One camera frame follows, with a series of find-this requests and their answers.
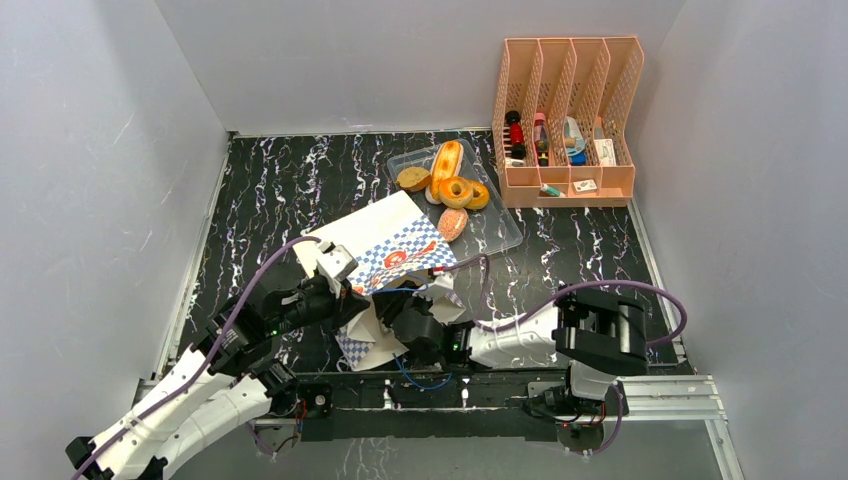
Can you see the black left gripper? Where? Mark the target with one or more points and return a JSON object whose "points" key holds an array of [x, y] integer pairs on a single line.
{"points": [[346, 305]]}

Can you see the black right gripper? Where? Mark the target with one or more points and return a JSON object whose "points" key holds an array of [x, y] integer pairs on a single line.
{"points": [[403, 307]]}

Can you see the checkered paper bread bag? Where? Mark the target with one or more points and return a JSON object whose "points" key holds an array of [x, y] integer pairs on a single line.
{"points": [[398, 248]]}

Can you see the small orange fake bread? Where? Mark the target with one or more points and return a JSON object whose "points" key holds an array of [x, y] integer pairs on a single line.
{"points": [[452, 223]]}

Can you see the pale bagel fake bread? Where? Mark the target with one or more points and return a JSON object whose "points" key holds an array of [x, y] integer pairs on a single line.
{"points": [[455, 192]]}

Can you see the round yellow fake bun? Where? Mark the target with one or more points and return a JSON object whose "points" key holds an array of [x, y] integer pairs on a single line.
{"points": [[480, 196]]}

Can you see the brown round fake bread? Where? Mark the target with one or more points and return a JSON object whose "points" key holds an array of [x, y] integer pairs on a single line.
{"points": [[413, 179]]}

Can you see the yellow fake bread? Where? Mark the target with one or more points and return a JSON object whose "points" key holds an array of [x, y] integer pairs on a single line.
{"points": [[446, 164]]}

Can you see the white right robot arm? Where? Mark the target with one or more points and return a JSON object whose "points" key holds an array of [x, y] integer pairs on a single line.
{"points": [[601, 336]]}

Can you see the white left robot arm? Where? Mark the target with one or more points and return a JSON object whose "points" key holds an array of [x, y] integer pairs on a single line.
{"points": [[225, 381]]}

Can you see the green tipped tube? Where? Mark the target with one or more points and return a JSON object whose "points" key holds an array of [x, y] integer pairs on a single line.
{"points": [[553, 191]]}

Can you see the small white card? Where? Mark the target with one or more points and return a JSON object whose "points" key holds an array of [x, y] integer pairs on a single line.
{"points": [[584, 186]]}

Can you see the red pink bottle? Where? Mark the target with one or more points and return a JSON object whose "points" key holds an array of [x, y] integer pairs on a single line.
{"points": [[540, 139]]}

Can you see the red black dumbbell toy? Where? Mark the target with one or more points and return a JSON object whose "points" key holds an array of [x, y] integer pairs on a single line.
{"points": [[516, 136]]}

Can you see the peach desk file organizer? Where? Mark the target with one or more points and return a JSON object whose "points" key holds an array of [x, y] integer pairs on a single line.
{"points": [[560, 113]]}

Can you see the blue tape roll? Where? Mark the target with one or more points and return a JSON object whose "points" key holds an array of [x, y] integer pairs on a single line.
{"points": [[574, 142]]}

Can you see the white small box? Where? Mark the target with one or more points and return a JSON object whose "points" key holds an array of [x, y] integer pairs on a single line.
{"points": [[604, 146]]}

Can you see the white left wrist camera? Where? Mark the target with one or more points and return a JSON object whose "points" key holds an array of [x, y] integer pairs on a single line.
{"points": [[335, 262]]}

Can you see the aluminium front rail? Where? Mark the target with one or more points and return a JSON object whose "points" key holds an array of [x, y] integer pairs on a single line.
{"points": [[645, 398]]}

